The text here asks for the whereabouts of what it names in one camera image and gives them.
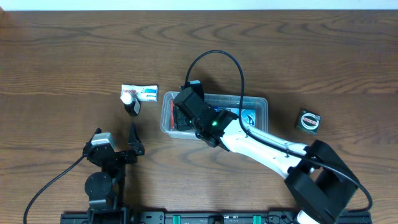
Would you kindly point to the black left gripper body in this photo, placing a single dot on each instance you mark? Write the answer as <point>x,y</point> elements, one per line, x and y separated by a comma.
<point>117,155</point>

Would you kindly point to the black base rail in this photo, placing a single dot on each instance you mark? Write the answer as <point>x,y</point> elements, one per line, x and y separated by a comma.
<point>157,217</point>

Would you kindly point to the green round-label box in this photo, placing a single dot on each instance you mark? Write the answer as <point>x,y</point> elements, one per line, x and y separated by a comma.
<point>308,122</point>

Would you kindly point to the red orange Panadol box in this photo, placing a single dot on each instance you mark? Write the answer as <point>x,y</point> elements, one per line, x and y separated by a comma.
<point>171,113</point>

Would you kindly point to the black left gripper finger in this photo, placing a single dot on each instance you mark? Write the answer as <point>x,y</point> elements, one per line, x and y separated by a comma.
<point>97,131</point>
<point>134,142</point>

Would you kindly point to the clear plastic container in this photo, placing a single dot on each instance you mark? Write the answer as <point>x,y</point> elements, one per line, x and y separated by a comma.
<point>255,103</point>

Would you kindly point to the dark bottle white cap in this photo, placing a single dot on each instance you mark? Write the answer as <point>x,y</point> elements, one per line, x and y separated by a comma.
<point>131,104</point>

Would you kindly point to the blue Kool Fever box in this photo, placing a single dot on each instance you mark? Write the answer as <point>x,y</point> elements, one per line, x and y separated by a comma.
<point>248,115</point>

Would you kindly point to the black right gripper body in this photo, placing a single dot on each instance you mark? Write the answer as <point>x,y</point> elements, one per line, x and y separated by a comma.
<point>181,118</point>

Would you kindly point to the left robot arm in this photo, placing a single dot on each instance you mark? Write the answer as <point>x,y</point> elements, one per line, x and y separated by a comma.
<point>105,188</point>

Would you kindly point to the white Panadol box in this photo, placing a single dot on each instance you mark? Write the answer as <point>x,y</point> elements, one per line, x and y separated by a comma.
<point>141,93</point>

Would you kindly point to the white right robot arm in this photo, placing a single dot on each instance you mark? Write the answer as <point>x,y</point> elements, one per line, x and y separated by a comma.
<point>318,179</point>

